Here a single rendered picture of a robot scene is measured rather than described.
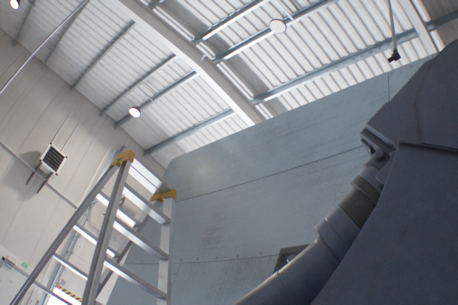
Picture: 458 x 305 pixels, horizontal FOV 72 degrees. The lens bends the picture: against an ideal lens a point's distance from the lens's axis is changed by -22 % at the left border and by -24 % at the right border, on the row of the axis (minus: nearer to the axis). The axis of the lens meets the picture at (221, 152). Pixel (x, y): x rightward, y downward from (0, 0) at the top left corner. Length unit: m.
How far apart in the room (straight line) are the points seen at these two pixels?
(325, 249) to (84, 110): 12.27
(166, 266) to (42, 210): 9.74
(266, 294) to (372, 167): 0.28
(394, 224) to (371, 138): 0.35
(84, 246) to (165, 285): 9.99
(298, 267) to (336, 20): 7.51
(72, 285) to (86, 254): 1.17
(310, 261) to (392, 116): 0.29
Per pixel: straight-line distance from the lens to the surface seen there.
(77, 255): 11.58
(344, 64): 8.34
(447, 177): 0.41
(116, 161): 2.09
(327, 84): 9.03
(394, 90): 2.20
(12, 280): 11.05
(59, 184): 11.73
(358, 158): 1.99
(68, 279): 11.46
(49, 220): 11.44
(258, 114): 9.86
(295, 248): 1.88
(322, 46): 8.44
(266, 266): 1.95
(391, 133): 0.65
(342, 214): 0.65
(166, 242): 1.91
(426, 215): 0.38
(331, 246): 0.63
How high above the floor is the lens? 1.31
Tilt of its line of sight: 35 degrees up
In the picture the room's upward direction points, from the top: 22 degrees clockwise
